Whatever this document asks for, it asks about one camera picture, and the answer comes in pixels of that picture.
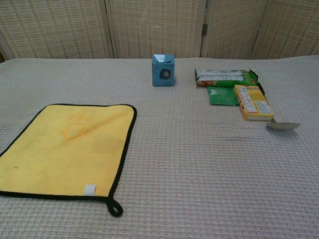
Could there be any yellow cloth with black trim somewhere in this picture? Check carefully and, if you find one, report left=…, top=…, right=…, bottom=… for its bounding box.
left=0, top=103, right=138, bottom=217

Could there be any white waffle tablecloth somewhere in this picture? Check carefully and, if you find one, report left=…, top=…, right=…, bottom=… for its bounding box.
left=0, top=55, right=319, bottom=239

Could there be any blue speaker box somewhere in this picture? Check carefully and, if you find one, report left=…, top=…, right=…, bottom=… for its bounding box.
left=152, top=53, right=175, bottom=88

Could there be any small green sachet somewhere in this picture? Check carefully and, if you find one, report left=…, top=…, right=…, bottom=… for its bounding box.
left=207, top=86, right=240, bottom=107

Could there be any green and white snack bag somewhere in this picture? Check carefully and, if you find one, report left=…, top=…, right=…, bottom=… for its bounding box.
left=194, top=68, right=260, bottom=88

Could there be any woven folding screen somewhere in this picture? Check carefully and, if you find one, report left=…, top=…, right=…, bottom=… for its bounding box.
left=0, top=0, right=319, bottom=63

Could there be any yellow cardboard box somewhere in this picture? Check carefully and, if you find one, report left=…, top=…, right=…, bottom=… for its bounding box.
left=233, top=84, right=275, bottom=121

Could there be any metal spatula with black handle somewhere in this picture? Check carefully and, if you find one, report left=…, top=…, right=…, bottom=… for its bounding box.
left=257, top=82, right=301, bottom=131

